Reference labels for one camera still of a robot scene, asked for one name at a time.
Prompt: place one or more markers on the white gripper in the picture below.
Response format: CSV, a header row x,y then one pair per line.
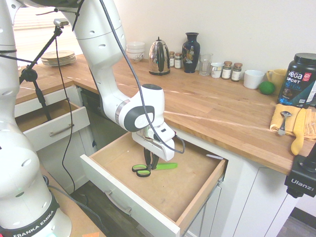
x,y
155,148

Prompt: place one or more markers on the green black scissors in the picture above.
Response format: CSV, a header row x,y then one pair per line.
x,y
168,166

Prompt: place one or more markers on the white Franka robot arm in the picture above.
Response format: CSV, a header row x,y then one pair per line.
x,y
106,74

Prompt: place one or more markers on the large wooden drawer white front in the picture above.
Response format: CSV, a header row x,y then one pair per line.
x,y
172,192

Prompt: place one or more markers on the small wooden drawer white front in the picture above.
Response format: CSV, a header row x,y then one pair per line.
x,y
56,123

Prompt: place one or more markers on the black dishwasher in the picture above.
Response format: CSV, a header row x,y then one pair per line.
x,y
97,130

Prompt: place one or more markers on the stainless steel kettle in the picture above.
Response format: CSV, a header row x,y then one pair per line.
x,y
159,59

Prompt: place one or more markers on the small spice jar white label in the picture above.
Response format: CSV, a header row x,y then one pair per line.
x,y
178,61
171,59

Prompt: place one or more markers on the white kitchen cabinet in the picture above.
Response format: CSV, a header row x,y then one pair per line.
x,y
247,197

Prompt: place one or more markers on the clear glass tumbler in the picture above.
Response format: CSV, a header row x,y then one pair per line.
x,y
206,65

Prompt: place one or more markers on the dark blue floral vase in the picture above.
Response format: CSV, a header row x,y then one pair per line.
x,y
190,56

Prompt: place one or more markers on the stacked white bowls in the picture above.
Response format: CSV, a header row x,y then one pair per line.
x,y
135,50

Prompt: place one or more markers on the small white printed mug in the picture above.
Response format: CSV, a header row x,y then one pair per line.
x,y
216,71

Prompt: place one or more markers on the spice jar gold lid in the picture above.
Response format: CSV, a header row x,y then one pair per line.
x,y
237,72
227,71

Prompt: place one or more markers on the plain white cup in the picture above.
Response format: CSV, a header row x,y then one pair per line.
x,y
253,79

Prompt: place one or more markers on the stack of beige plates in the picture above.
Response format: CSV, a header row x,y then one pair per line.
x,y
59,59

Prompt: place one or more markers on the green lime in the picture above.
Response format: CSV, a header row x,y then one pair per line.
x,y
266,88

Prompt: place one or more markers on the metal spoon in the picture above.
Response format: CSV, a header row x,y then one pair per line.
x,y
286,114

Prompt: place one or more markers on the black tripod stand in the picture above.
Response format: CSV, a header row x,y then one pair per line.
x,y
28,74

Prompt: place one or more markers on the yellow banana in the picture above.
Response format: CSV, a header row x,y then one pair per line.
x,y
298,133

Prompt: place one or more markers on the yellow mug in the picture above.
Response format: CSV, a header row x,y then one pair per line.
x,y
279,79

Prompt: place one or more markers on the yellow folded cloth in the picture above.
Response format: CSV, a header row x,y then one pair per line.
x,y
309,126

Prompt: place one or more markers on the black Vega protein tub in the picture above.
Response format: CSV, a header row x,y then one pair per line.
x,y
296,81

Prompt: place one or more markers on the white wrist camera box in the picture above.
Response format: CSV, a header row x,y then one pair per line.
x,y
165,133

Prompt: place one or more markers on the black Ulanzi camera mount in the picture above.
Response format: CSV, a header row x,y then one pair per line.
x,y
300,177

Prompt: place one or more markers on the silver camera on stand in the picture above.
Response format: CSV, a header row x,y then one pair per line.
x,y
61,22

